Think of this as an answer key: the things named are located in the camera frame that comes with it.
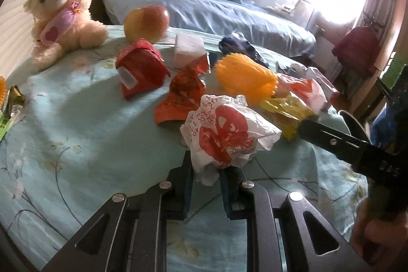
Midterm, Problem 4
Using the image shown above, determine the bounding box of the yellow plastic wrapper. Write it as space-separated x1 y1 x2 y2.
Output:
260 94 319 141

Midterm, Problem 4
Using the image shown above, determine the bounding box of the white paper red print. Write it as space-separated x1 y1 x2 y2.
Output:
180 94 283 186

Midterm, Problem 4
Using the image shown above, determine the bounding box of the red wrapper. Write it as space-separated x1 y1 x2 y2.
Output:
115 39 171 100

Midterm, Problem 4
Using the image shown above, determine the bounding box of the gold foil wrapper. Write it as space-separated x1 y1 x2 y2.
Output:
6 85 26 110

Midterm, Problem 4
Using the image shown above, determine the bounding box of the green snack packet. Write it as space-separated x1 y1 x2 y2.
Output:
0 106 23 142

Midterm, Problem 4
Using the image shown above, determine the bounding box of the orange and white plastic bag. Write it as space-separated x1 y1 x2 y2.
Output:
277 73 329 113

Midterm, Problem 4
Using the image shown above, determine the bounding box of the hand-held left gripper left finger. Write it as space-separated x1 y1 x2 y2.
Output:
41 150 195 272

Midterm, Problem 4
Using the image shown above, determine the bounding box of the teal floral blanket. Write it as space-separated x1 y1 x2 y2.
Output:
0 24 367 272

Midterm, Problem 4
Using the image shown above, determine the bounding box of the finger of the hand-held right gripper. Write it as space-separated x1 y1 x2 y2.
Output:
346 116 372 145
298 118 372 169

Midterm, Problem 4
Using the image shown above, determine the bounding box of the white foam block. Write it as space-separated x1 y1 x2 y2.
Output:
174 33 206 69

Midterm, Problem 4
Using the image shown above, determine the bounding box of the person's right hand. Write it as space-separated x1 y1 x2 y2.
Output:
349 196 408 267

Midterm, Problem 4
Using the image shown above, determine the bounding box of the dark red jacket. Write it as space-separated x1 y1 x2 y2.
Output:
331 25 381 78

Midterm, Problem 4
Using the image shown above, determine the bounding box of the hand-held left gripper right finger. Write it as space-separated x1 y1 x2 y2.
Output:
219 168 372 272

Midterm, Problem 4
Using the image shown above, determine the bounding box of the stack of green boxes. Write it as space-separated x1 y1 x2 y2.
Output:
382 52 408 91

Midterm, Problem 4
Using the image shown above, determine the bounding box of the cream teddy bear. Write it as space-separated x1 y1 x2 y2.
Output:
23 0 109 70

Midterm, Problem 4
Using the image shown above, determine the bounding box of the red-yellow apple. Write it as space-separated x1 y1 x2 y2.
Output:
124 6 170 44

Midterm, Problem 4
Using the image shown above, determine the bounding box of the bed with blue sheet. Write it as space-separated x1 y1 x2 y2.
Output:
102 0 317 59

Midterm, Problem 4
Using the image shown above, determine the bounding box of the red-orange foil wrapper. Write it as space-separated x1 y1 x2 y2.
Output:
155 55 211 126

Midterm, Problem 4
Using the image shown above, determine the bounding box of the blue crumpled wrapper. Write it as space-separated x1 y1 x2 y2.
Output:
218 32 270 67

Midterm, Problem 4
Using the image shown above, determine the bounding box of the orange spiky ball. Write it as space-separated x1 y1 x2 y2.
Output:
214 52 278 106
0 77 7 110

